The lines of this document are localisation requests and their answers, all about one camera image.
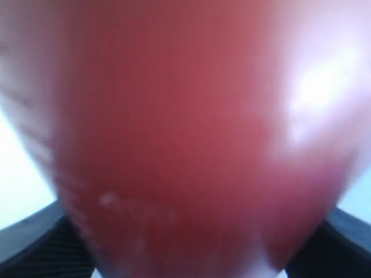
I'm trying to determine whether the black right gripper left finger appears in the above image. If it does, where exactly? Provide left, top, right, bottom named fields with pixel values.
left=1, top=202, right=95, bottom=278

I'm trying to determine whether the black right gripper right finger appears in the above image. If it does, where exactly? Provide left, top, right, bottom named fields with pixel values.
left=285, top=208, right=370, bottom=278

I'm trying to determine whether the red sauce squeeze bottle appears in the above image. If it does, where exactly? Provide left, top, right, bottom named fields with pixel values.
left=1, top=1, right=370, bottom=277

